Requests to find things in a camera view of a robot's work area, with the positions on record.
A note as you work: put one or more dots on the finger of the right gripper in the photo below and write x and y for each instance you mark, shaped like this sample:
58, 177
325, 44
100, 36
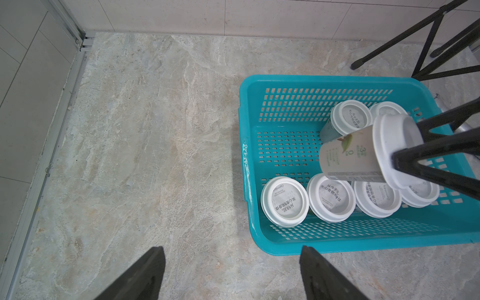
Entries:
454, 118
436, 145

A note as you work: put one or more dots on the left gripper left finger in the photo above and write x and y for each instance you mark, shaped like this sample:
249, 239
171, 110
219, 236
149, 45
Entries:
142, 281

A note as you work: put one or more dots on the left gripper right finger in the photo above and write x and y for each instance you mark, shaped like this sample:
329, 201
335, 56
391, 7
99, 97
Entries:
322, 281

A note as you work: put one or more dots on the yogurt cup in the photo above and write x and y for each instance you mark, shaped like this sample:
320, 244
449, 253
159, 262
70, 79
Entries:
366, 154
346, 117
386, 108
376, 199
285, 202
420, 195
331, 200

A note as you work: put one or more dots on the teal plastic basket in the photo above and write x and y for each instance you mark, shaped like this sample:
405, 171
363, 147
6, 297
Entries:
280, 119

